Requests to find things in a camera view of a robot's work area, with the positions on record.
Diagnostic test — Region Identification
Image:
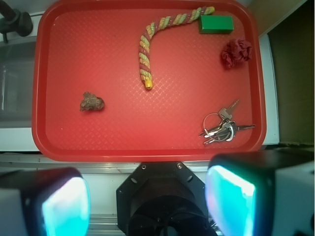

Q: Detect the brown rock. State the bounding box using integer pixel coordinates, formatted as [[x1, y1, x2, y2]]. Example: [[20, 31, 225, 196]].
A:
[[80, 91, 105, 112]]

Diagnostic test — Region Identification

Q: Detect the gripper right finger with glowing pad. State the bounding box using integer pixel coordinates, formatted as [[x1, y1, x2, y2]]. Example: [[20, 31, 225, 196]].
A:
[[205, 149, 315, 236]]

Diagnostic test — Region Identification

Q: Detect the brown cardboard panel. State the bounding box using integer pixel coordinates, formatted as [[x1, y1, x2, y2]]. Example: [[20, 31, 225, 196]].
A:
[[268, 0, 315, 146]]

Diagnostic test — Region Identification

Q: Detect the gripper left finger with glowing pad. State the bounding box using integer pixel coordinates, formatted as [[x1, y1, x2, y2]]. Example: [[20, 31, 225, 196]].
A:
[[0, 167, 91, 236]]

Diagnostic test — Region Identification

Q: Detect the twisted multicolour rope toy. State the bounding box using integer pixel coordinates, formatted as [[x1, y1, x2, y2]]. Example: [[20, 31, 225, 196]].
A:
[[138, 6, 215, 90]]

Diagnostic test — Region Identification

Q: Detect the red paper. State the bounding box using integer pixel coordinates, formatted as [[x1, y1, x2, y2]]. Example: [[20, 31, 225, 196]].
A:
[[220, 39, 252, 69]]

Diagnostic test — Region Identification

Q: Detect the bunch of silver keys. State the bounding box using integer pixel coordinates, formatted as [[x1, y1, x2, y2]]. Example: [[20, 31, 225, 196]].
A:
[[198, 99, 256, 146]]

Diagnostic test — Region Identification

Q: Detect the green rectangular block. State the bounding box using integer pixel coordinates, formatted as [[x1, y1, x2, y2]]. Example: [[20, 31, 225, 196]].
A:
[[199, 15, 234, 34]]

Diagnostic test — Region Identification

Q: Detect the red plastic tray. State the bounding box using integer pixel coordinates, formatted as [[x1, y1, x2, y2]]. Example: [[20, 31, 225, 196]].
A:
[[31, 0, 266, 162]]

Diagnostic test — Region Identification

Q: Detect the grey sink basin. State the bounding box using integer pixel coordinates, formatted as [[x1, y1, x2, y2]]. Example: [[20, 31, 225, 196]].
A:
[[0, 42, 35, 128]]

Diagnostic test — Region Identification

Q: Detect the grey sink faucet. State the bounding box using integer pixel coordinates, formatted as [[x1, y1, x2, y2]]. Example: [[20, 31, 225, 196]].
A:
[[0, 0, 33, 43]]

